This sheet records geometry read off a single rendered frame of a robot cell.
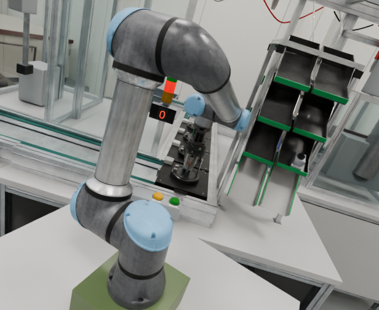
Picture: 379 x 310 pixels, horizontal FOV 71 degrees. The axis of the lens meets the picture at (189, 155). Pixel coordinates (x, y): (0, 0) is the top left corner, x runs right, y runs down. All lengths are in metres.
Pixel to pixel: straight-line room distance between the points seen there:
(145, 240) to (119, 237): 0.07
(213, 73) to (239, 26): 3.81
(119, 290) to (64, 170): 0.65
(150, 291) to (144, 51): 0.54
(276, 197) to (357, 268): 1.31
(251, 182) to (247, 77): 3.12
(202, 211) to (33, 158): 0.74
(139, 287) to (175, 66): 0.50
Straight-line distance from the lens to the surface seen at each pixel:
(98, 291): 0.77
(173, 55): 0.52
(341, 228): 2.19
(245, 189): 1.23
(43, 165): 1.26
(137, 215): 0.62
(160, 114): 1.27
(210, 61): 0.54
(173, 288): 0.80
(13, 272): 0.94
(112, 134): 0.61
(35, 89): 2.03
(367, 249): 2.37
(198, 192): 1.19
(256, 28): 4.27
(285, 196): 1.29
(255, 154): 1.17
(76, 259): 0.96
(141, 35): 0.56
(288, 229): 1.47
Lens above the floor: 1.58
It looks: 24 degrees down
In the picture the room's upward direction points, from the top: 18 degrees clockwise
